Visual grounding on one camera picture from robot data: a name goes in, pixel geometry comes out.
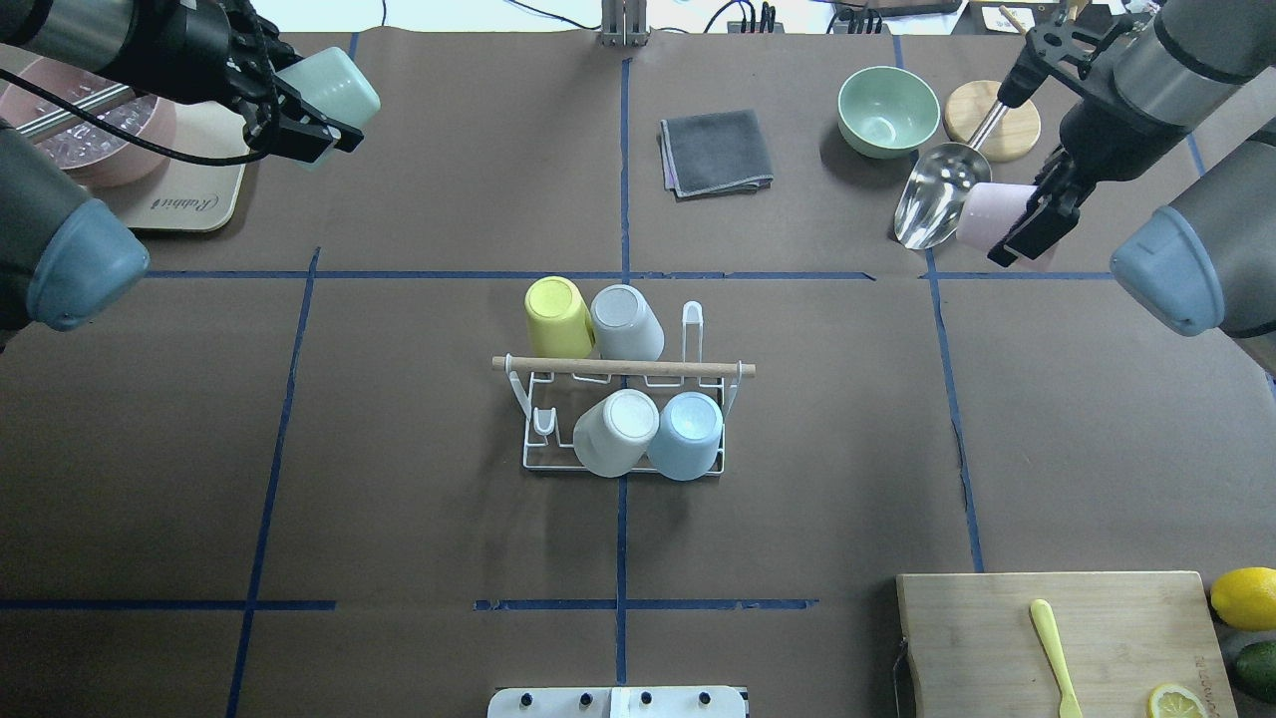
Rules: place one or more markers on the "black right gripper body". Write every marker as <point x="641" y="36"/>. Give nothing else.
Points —
<point x="1099" y="143"/>

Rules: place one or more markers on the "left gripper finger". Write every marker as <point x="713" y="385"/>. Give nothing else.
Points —
<point x="293" y="130"/>

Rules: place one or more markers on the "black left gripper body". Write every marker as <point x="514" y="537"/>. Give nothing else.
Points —
<point x="195" y="52"/>

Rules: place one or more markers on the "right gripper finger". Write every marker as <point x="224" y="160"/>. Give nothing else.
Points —
<point x="1051" y="211"/>

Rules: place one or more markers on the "green cup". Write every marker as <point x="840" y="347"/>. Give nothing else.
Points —
<point x="331" y="83"/>

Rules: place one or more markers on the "pink cup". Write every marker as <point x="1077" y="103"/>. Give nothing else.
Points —
<point x="989" y="210"/>

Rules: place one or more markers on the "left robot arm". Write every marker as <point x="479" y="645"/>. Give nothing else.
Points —
<point x="65" y="254"/>

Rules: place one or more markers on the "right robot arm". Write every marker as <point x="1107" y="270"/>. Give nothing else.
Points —
<point x="1206" y="260"/>

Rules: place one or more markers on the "yellow cup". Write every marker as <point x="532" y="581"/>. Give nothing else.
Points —
<point x="557" y="318"/>

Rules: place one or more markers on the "grey cup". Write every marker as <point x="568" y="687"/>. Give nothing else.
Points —
<point x="624" y="325"/>

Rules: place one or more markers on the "light blue cup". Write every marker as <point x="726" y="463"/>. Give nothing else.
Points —
<point x="688" y="439"/>

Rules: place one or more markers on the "white cup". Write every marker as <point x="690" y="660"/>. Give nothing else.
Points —
<point x="611" y="438"/>

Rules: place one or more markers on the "wooden mug tree stand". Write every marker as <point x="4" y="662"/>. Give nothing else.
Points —
<point x="974" y="114"/>

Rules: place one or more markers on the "beige serving tray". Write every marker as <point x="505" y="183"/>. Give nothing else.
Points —
<point x="180" y="196"/>

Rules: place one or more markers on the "pink bowl with ice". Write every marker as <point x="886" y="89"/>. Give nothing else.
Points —
<point x="90" y="156"/>

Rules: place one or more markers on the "mint green bowl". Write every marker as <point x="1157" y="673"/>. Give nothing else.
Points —
<point x="886" y="112"/>

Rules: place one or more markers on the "grey folded cloth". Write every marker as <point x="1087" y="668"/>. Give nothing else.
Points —
<point x="713" y="154"/>

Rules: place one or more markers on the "whole yellow lemon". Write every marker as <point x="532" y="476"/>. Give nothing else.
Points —
<point x="1244" y="598"/>

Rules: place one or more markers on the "wooden cutting board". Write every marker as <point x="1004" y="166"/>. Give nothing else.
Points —
<point x="985" y="644"/>

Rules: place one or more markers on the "green avocado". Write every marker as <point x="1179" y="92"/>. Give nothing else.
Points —
<point x="1254" y="670"/>

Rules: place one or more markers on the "yellow plastic knife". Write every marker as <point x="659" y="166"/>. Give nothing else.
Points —
<point x="1047" y="629"/>

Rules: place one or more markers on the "lemon slice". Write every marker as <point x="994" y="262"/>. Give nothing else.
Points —
<point x="1172" y="700"/>

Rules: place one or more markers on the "metal scoop wooden handle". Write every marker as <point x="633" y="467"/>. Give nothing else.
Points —
<point x="933" y="198"/>

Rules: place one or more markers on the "metal tongs black handle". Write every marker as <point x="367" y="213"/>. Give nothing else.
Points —
<point x="83" y="111"/>

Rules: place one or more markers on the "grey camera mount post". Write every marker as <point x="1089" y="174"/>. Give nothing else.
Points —
<point x="624" y="23"/>

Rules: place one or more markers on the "white wire cup rack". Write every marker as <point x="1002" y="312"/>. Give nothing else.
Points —
<point x="553" y="392"/>

